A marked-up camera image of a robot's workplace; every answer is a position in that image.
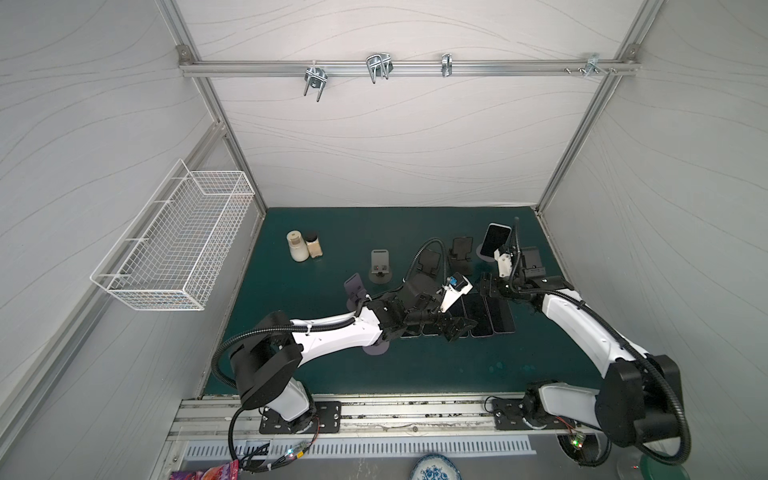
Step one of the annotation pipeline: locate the phone with cracked screen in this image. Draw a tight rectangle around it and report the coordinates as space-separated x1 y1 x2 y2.
464 293 493 338

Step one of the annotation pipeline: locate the phone with purple frame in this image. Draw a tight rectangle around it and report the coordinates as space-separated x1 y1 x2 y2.
485 297 516 335

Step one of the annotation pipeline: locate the phone with white frame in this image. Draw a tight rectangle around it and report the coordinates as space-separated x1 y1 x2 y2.
480 223 512 256

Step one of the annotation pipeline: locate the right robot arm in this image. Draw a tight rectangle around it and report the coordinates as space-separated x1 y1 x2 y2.
477 246 692 464

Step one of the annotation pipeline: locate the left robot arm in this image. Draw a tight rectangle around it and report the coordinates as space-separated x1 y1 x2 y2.
211 273 476 425

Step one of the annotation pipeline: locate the black rectangular phone stand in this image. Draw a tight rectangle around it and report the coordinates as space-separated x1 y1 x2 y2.
449 236 473 277

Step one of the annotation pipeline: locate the black folding phone stand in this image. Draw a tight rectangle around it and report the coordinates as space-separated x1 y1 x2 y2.
417 248 443 280

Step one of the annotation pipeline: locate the lilac round phone stand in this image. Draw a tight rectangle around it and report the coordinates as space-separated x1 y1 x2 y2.
475 245 496 263

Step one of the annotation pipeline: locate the grey round stand back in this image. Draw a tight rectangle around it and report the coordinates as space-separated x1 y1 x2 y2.
368 249 392 285

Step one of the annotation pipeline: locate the purple round stand front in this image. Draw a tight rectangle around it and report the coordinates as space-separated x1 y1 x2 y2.
363 341 390 356

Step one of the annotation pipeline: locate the purple round stand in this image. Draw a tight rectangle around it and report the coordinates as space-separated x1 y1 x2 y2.
344 273 368 311
363 341 390 356

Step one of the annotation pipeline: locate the purple round stand middle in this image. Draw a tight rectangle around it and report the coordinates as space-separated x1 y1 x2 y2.
344 273 368 311

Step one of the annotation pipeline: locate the small brown bottle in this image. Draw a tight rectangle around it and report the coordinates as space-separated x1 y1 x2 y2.
305 232 323 258

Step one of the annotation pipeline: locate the cream plastic bottle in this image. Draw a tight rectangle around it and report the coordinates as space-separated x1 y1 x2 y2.
286 230 310 263

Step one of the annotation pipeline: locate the blue white plate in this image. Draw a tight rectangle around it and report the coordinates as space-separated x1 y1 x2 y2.
409 454 462 480

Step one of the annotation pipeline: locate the green round lid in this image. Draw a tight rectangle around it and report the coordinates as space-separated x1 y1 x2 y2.
638 455 690 480

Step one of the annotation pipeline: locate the metal top crossbar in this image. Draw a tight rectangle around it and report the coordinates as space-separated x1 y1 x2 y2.
179 53 641 79

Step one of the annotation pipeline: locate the pink patterned bag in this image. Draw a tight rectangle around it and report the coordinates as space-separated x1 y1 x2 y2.
168 460 240 480

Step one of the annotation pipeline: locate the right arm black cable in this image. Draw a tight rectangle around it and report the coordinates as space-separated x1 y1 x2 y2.
509 217 692 466

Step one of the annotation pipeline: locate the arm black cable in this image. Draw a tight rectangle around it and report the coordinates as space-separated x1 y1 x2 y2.
209 238 450 390
509 217 692 466

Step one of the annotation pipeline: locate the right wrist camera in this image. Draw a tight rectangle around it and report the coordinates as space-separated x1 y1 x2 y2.
493 250 513 279

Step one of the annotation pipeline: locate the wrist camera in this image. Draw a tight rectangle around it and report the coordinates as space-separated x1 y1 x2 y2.
440 272 473 313
493 250 513 279

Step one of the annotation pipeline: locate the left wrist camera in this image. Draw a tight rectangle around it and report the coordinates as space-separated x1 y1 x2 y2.
440 272 473 313

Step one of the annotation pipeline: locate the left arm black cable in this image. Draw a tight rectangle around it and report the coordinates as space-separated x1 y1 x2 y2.
209 238 450 390

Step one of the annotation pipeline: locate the white wire basket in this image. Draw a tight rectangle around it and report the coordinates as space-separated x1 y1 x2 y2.
90 159 254 312

